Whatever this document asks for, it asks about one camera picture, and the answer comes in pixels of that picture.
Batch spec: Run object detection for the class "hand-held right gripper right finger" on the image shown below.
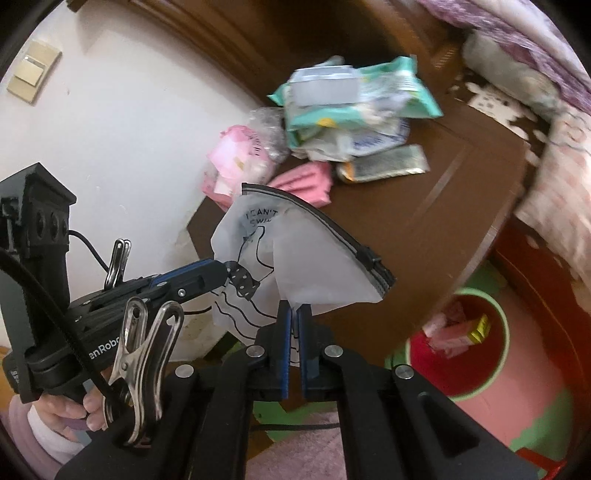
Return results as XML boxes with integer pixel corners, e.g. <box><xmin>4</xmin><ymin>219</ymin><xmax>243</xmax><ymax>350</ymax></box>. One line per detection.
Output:
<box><xmin>297</xmin><ymin>305</ymin><xmax>541</xmax><ymax>480</ymax></box>

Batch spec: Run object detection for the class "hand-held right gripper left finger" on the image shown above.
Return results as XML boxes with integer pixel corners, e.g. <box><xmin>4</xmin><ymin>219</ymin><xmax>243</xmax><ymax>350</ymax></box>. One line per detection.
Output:
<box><xmin>55</xmin><ymin>299</ymin><xmax>294</xmax><ymax>480</ymax></box>

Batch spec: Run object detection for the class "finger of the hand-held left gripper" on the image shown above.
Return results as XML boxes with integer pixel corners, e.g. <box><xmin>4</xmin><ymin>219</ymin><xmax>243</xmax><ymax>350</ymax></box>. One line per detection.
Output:
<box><xmin>150</xmin><ymin>267</ymin><xmax>232</xmax><ymax>305</ymax></box>
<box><xmin>151</xmin><ymin>260</ymin><xmax>226</xmax><ymax>284</ymax></box>

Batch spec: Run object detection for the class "translucent printed zip bag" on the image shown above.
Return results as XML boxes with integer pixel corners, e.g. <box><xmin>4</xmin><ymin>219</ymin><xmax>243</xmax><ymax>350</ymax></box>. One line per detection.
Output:
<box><xmin>210</xmin><ymin>182</ymin><xmax>397</xmax><ymax>344</ymax></box>

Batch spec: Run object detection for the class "pink and white plastic packet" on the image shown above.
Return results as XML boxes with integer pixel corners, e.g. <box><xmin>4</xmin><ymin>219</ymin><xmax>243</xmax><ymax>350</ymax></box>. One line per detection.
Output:
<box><xmin>202</xmin><ymin>124</ymin><xmax>273</xmax><ymax>206</ymax></box>

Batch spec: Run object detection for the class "red bin with green rim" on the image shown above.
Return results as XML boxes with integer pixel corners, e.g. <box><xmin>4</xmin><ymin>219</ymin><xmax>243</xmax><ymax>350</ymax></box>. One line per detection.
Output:
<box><xmin>392</xmin><ymin>287</ymin><xmax>511</xmax><ymax>400</ymax></box>

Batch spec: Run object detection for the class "white and green carton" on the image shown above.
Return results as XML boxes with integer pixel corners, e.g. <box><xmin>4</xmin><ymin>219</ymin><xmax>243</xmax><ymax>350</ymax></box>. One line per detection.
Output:
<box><xmin>434</xmin><ymin>315</ymin><xmax>491</xmax><ymax>358</ymax></box>

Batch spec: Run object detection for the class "white bag with blue print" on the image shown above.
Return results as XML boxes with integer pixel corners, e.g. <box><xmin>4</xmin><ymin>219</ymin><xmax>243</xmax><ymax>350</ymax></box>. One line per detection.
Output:
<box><xmin>302</xmin><ymin>117</ymin><xmax>411</xmax><ymax>162</ymax></box>

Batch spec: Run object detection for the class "person's left forearm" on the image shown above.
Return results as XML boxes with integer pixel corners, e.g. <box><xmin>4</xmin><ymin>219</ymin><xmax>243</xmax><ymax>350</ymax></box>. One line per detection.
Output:
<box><xmin>7</xmin><ymin>397</ymin><xmax>88</xmax><ymax>464</ymax></box>

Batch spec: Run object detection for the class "person's left hand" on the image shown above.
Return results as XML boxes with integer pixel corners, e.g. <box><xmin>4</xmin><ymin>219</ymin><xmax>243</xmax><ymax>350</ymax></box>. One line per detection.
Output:
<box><xmin>36</xmin><ymin>387</ymin><xmax>112</xmax><ymax>431</ymax></box>

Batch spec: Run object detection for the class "small silver metal clip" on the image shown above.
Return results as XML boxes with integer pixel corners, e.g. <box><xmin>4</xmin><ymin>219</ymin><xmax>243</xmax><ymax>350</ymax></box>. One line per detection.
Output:
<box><xmin>105</xmin><ymin>239</ymin><xmax>131</xmax><ymax>291</ymax></box>

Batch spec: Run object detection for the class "large silver metal clip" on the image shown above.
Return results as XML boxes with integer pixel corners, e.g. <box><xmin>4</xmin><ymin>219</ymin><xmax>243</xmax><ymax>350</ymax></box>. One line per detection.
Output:
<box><xmin>102</xmin><ymin>296</ymin><xmax>185</xmax><ymax>450</ymax></box>

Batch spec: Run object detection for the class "pink fuzzy garment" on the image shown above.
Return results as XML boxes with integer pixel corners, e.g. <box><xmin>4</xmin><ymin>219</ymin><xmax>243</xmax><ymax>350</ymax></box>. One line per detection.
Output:
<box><xmin>252</xmin><ymin>422</ymin><xmax>345</xmax><ymax>480</ymax></box>

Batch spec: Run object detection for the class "pink ribbed plastic tray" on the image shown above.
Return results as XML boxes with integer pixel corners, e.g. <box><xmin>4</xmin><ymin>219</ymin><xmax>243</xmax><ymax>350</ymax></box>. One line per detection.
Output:
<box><xmin>268</xmin><ymin>161</ymin><xmax>334</xmax><ymax>207</ymax></box>

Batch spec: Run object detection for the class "brown wooden nightstand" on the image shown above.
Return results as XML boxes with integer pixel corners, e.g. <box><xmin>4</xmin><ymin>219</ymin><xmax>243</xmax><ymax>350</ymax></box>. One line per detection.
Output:
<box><xmin>187</xmin><ymin>92</ymin><xmax>532</xmax><ymax>365</ymax></box>

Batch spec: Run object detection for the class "crumpled teal wipes packet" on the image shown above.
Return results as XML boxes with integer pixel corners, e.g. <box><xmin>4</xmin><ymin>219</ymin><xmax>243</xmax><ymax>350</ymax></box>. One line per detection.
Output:
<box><xmin>269</xmin><ymin>83</ymin><xmax>398</xmax><ymax>139</ymax></box>

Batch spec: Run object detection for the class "silver foil sachet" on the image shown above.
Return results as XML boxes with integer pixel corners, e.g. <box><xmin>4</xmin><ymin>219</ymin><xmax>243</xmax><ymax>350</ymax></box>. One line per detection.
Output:
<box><xmin>336</xmin><ymin>144</ymin><xmax>429</xmax><ymax>184</ymax></box>

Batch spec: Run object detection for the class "brown wooden headboard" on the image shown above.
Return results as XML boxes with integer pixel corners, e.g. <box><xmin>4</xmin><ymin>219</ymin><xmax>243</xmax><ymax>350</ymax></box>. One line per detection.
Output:
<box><xmin>65</xmin><ymin>0</ymin><xmax>467</xmax><ymax>139</ymax></box>

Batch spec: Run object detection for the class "white plastic tray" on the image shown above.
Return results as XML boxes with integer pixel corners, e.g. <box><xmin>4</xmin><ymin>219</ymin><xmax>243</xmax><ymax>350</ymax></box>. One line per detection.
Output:
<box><xmin>288</xmin><ymin>66</ymin><xmax>358</xmax><ymax>107</ymax></box>

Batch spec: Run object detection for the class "red quilted bed skirt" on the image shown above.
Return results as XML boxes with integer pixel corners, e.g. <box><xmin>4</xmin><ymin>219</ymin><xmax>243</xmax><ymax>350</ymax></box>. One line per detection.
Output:
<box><xmin>489</xmin><ymin>217</ymin><xmax>591</xmax><ymax>416</ymax></box>

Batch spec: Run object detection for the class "pink patterned quilt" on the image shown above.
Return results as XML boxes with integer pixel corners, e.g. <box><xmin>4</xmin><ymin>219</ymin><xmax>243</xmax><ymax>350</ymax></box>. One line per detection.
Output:
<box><xmin>515</xmin><ymin>108</ymin><xmax>591</xmax><ymax>278</ymax></box>

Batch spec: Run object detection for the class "brown dotted blanket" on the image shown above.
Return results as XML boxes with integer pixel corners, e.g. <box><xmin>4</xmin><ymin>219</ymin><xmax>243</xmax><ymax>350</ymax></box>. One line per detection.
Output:
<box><xmin>450</xmin><ymin>78</ymin><xmax>555</xmax><ymax>167</ymax></box>

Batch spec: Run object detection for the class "grey white pillow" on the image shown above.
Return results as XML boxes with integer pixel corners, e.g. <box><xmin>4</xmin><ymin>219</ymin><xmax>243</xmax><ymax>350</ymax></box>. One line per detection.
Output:
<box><xmin>463</xmin><ymin>30</ymin><xmax>561</xmax><ymax>116</ymax></box>

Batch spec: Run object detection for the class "purple frilled pillow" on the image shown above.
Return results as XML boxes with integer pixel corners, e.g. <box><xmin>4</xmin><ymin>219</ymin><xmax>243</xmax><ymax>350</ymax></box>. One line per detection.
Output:
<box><xmin>416</xmin><ymin>0</ymin><xmax>591</xmax><ymax>116</ymax></box>

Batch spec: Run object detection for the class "black braided cable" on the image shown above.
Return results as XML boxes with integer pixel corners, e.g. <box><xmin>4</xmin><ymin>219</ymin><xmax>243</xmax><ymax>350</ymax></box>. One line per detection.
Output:
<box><xmin>0</xmin><ymin>249</ymin><xmax>116</xmax><ymax>407</ymax></box>

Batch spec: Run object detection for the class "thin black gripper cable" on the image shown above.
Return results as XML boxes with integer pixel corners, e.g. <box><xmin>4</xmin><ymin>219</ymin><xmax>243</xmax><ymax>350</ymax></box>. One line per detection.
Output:
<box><xmin>68</xmin><ymin>231</ymin><xmax>112</xmax><ymax>275</ymax></box>

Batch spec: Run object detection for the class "beige wall switch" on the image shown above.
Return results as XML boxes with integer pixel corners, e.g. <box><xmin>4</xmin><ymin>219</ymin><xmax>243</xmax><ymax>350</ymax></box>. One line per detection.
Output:
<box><xmin>7</xmin><ymin>39</ymin><xmax>63</xmax><ymax>104</ymax></box>

